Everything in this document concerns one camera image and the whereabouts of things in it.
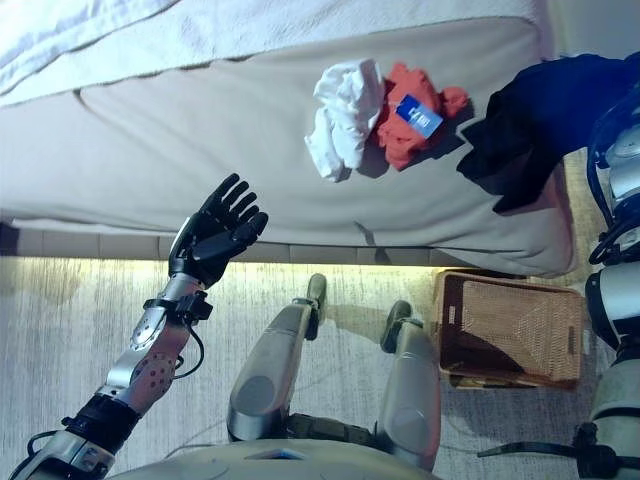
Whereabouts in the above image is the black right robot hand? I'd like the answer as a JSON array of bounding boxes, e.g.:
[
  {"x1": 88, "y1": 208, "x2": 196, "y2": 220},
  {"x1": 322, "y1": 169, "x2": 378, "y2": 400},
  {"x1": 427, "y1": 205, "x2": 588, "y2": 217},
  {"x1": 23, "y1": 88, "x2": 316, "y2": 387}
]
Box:
[{"x1": 592, "y1": 84, "x2": 640, "y2": 151}]

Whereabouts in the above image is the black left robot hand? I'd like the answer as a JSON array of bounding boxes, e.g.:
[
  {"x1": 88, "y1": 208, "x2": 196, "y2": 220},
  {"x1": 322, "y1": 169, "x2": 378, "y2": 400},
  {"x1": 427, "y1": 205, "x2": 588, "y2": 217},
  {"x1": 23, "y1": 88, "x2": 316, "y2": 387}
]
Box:
[{"x1": 167, "y1": 173, "x2": 270, "y2": 291}]

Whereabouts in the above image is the dark navy garment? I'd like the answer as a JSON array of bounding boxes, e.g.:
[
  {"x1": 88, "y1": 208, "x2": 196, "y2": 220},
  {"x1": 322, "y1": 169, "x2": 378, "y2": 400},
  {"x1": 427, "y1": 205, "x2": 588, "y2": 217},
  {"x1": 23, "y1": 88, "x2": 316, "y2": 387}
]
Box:
[{"x1": 456, "y1": 52, "x2": 640, "y2": 217}]

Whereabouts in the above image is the white garment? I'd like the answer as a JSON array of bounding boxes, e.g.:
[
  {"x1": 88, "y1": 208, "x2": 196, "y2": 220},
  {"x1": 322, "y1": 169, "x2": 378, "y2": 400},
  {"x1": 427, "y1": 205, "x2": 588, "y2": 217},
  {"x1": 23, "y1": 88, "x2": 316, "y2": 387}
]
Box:
[{"x1": 304, "y1": 58, "x2": 387, "y2": 183}]

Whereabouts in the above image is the blue paper tag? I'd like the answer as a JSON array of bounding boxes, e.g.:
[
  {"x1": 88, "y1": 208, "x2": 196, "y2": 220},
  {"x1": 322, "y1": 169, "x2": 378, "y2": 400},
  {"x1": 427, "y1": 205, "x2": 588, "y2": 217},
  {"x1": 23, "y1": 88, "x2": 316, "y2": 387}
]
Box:
[{"x1": 394, "y1": 92, "x2": 445, "y2": 142}]

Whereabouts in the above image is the orange garment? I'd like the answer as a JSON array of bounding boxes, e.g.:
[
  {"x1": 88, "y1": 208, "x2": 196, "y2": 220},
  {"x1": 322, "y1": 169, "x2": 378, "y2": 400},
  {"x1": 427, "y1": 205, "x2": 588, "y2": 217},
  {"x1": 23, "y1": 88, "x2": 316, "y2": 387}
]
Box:
[{"x1": 375, "y1": 61, "x2": 472, "y2": 172}]

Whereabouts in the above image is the woven wicker basket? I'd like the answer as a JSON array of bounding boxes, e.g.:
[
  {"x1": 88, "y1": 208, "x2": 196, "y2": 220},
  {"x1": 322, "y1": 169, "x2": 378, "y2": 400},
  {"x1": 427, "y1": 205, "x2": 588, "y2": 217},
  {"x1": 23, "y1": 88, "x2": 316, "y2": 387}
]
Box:
[{"x1": 432, "y1": 269, "x2": 587, "y2": 392}]

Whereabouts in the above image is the silver left robot leg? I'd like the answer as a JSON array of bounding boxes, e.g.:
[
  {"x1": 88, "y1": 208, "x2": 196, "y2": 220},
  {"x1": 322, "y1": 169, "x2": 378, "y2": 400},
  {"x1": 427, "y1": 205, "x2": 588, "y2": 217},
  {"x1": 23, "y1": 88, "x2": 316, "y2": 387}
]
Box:
[{"x1": 227, "y1": 273, "x2": 329, "y2": 444}]

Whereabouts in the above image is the silver robot leg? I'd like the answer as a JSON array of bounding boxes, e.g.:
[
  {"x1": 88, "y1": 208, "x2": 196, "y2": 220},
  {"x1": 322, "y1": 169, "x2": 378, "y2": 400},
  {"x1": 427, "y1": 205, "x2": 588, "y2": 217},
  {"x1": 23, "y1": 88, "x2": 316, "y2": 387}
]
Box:
[
  {"x1": 374, "y1": 299, "x2": 444, "y2": 472},
  {"x1": 227, "y1": 273, "x2": 329, "y2": 444}
]

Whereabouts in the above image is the white textured blanket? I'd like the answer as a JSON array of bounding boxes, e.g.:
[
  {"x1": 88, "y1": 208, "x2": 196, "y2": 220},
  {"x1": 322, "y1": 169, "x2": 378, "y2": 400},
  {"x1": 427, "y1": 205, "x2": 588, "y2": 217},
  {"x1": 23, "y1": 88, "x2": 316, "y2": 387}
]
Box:
[{"x1": 0, "y1": 0, "x2": 554, "y2": 107}]

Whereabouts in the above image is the grey robot torso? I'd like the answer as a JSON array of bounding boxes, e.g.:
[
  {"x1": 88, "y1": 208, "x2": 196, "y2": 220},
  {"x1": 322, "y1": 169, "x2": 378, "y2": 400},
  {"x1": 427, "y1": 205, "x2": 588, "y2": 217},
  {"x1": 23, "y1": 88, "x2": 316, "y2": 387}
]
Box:
[{"x1": 108, "y1": 438, "x2": 441, "y2": 480}]

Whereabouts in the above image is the silver right robot leg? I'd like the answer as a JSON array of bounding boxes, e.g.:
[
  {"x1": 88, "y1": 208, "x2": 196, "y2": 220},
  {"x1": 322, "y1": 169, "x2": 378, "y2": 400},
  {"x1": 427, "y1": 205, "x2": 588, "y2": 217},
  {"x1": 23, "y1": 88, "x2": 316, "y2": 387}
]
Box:
[{"x1": 374, "y1": 299, "x2": 444, "y2": 472}]

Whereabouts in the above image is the white duvet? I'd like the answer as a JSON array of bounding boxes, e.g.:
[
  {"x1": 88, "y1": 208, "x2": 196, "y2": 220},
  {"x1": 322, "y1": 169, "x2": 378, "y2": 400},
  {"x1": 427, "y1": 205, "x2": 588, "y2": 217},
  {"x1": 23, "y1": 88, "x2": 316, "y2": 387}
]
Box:
[{"x1": 0, "y1": 0, "x2": 132, "y2": 96}]

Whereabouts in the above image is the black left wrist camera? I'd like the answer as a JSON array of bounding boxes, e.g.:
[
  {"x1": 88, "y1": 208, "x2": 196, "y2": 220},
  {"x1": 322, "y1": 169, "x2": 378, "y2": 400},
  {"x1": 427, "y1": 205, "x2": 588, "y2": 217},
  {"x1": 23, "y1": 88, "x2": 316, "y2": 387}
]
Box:
[{"x1": 173, "y1": 293, "x2": 212, "y2": 322}]

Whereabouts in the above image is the beige bed frame base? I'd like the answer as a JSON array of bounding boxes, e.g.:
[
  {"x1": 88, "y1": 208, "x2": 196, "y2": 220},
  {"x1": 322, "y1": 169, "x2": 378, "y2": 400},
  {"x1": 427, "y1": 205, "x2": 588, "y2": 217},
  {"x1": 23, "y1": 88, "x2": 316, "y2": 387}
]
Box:
[{"x1": 0, "y1": 215, "x2": 444, "y2": 267}]

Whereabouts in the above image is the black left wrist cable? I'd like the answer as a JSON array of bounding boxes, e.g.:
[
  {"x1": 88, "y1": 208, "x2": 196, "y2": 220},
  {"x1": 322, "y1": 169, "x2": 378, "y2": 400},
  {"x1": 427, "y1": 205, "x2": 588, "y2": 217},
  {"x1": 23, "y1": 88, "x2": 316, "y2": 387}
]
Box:
[{"x1": 172, "y1": 322, "x2": 205, "y2": 382}]

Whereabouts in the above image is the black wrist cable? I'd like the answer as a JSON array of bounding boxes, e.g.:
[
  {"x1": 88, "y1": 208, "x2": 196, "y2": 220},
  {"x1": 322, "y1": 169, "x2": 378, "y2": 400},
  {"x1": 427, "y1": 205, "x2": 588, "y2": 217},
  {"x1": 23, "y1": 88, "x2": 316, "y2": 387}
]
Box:
[
  {"x1": 172, "y1": 322, "x2": 205, "y2": 382},
  {"x1": 587, "y1": 147, "x2": 632, "y2": 267}
]

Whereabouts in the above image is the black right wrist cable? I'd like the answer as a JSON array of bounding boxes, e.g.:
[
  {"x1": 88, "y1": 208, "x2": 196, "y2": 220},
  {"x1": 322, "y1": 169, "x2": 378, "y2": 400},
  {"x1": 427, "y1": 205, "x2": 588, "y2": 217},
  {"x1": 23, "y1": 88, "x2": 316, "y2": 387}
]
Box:
[{"x1": 587, "y1": 147, "x2": 632, "y2": 267}]

